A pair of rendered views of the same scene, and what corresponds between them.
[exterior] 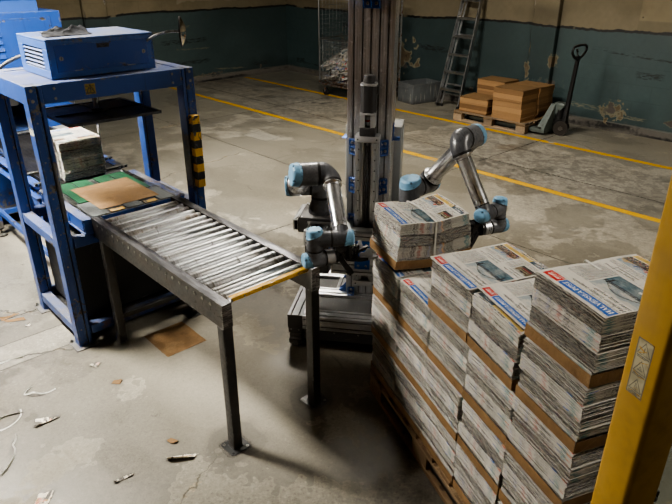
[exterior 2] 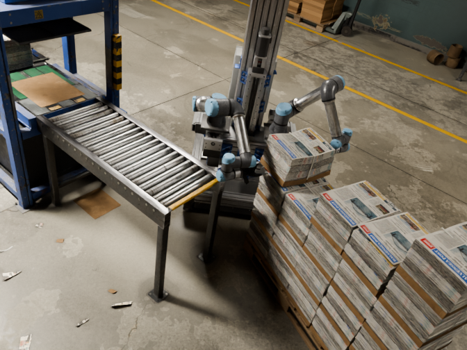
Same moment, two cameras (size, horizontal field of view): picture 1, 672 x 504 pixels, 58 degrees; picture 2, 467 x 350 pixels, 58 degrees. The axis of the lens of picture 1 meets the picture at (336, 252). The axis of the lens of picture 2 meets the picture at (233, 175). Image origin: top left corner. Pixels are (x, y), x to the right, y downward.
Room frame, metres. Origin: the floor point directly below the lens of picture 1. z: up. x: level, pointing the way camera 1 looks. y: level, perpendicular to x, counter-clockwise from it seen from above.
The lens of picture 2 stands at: (0.42, 0.59, 2.52)
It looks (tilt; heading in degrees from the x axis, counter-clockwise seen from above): 37 degrees down; 346
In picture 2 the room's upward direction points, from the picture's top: 11 degrees clockwise
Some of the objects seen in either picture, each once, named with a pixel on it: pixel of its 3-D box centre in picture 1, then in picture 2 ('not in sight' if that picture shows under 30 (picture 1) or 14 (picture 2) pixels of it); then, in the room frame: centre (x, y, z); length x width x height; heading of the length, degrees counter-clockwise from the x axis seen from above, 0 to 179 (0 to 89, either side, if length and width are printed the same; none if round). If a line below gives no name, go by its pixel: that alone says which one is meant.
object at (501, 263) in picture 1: (489, 264); (359, 202); (2.08, -0.59, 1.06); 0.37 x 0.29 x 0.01; 111
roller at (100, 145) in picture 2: (182, 236); (115, 139); (2.99, 0.82, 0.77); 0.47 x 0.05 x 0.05; 133
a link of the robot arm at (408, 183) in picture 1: (410, 188); (283, 112); (3.18, -0.41, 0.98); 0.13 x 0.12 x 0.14; 134
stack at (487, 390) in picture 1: (460, 382); (316, 260); (2.20, -0.56, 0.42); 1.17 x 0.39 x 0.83; 20
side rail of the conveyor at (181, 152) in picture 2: (236, 237); (154, 140); (3.06, 0.55, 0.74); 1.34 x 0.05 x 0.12; 43
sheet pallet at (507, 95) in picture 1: (505, 102); (310, 5); (8.86, -2.44, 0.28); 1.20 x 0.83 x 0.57; 43
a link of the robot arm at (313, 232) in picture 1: (318, 239); (230, 162); (2.53, 0.08, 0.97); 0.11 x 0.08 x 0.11; 99
